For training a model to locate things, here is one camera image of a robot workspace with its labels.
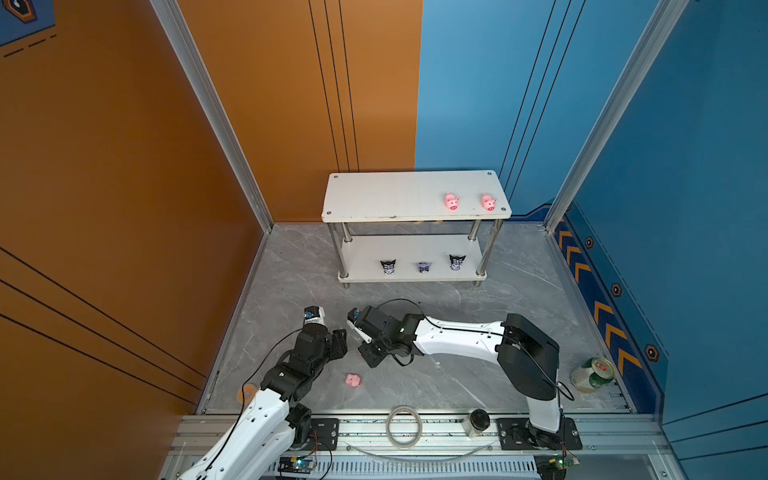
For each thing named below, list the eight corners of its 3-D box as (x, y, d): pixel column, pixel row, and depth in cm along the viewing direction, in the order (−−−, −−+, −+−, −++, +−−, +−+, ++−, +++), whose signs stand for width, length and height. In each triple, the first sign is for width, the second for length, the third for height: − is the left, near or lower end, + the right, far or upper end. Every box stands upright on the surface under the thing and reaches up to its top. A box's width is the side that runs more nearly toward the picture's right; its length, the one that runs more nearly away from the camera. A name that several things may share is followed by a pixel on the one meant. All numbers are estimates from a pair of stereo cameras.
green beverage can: (573, 393, 82) (594, 381, 73) (565, 372, 85) (584, 357, 76) (595, 393, 82) (619, 381, 73) (586, 372, 85) (608, 357, 76)
